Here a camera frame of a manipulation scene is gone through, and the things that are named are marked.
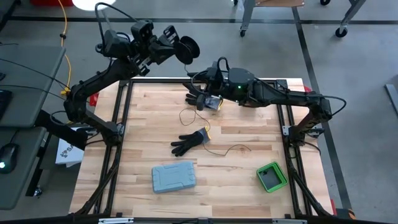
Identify orange black striped block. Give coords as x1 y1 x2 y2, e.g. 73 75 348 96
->
336 207 356 220

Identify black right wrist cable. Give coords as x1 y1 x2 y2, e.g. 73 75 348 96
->
216 57 230 74

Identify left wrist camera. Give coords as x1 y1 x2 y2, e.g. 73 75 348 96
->
130 20 155 43

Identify black table frame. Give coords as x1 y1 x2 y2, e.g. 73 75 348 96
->
70 76 335 220

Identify black cable spool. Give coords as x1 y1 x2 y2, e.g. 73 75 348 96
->
174 35 201 65

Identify black computer mouse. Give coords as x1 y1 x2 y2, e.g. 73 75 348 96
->
0 142 19 174

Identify silver bracket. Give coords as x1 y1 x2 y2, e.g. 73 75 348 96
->
272 218 308 224
98 217 134 224

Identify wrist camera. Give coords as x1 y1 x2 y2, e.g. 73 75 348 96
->
130 20 155 43
207 63 222 82

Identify green square tray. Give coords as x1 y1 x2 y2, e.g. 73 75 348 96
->
256 161 289 194

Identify grey plastic case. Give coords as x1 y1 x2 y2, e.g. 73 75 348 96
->
151 160 197 194

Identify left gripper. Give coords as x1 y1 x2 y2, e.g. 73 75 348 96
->
130 25 181 77

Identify white floor lamp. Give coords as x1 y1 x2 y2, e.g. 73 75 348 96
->
72 0 118 32

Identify grey desk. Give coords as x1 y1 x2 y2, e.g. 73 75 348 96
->
0 126 47 211
0 45 66 129

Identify red plastic box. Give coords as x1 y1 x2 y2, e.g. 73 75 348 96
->
29 0 74 7

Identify thin black cord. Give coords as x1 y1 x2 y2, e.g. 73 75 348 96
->
178 62 252 157

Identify black keyboard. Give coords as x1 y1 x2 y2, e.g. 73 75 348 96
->
0 89 13 121

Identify yellow cable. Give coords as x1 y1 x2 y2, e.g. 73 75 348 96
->
57 0 75 96

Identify black glove yellow cuff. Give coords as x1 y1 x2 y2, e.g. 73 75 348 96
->
185 90 224 111
170 126 212 157

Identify wooden top workbench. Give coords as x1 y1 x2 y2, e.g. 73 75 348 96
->
231 0 368 39

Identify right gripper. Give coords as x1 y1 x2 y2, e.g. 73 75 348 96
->
182 62 230 112

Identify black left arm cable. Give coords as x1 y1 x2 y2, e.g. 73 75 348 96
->
95 2 139 54

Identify black angled support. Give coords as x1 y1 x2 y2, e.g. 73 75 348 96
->
33 108 90 151

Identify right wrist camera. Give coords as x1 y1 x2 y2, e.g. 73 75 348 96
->
207 63 222 82

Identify white printed paper bag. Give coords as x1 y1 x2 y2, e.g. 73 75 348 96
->
55 136 85 168

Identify thin black desk cable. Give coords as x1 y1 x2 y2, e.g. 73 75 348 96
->
0 83 68 101
0 57 74 93

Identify black right elbow cable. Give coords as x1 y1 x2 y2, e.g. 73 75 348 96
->
323 95 348 116

